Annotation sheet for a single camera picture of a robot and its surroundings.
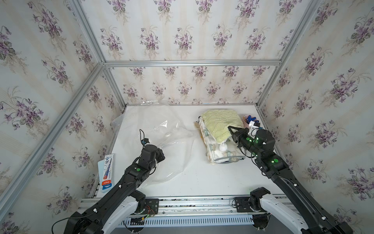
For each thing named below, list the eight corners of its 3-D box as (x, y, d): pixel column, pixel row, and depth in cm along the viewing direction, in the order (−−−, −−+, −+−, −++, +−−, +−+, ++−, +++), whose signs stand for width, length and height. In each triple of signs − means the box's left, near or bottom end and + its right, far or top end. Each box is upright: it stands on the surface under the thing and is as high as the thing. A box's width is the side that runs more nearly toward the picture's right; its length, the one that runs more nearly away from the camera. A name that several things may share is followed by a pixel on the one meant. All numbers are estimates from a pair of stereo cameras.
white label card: (103, 190, 78) (101, 189, 76) (106, 157, 90) (105, 155, 88) (111, 188, 79) (109, 187, 77) (113, 155, 91) (112, 153, 89)
